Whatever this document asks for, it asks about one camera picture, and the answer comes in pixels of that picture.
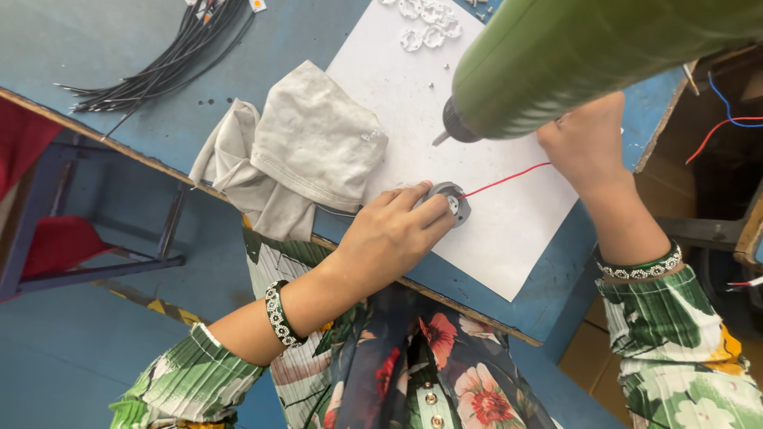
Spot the person's right hand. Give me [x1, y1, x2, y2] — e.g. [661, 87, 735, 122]
[536, 91, 636, 195]

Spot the person's left hand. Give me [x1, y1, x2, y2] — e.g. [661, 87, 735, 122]
[331, 180, 457, 297]

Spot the grey round lamp housing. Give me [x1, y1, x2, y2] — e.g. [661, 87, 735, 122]
[414, 182, 472, 229]

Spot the green electric screwdriver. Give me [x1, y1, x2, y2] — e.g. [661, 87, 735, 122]
[432, 0, 763, 147]

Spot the white paper sheet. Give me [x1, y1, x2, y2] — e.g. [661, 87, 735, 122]
[325, 0, 580, 302]

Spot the grey crumpled cloth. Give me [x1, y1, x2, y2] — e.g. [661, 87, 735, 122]
[189, 60, 390, 243]

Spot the person's floral green clothing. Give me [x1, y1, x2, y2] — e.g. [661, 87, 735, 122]
[109, 228, 763, 429]

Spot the beaded green bangle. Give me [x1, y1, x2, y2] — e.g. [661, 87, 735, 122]
[593, 238, 684, 281]
[265, 279, 309, 349]

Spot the pile of white plastic rings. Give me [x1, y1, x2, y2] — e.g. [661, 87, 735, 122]
[380, 0, 464, 52]

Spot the wooden workbench crate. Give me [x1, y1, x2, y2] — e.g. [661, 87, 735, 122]
[633, 43, 763, 270]

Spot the blue metal stool red seat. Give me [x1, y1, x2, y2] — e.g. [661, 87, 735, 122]
[0, 97, 187, 303]

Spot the thin red wire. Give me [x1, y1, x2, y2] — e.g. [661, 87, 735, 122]
[458, 161, 553, 200]

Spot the long red wire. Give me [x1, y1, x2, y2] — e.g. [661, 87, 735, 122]
[685, 116, 763, 166]

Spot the bundle of black wires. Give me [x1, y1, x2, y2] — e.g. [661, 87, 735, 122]
[54, 0, 258, 139]

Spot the blue wire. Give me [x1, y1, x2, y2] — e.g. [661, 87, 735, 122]
[707, 71, 763, 129]

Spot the white red wire end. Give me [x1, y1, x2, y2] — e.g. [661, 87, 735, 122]
[726, 274, 763, 293]

